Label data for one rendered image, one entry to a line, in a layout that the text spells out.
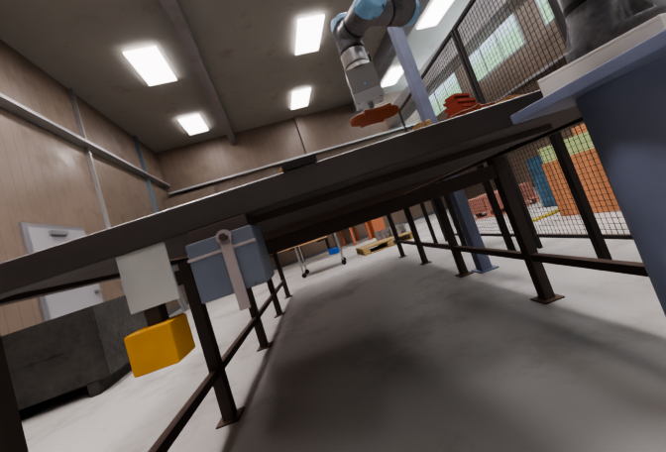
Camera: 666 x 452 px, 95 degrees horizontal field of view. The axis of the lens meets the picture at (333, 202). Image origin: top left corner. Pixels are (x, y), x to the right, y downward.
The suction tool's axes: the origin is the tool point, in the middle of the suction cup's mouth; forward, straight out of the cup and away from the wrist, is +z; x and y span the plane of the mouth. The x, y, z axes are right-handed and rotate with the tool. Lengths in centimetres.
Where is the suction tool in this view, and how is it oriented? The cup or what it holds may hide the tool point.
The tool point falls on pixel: (375, 117)
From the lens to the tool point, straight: 94.1
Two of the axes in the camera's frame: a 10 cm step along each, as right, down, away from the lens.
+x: -1.2, -0.4, -9.9
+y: -9.4, 3.2, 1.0
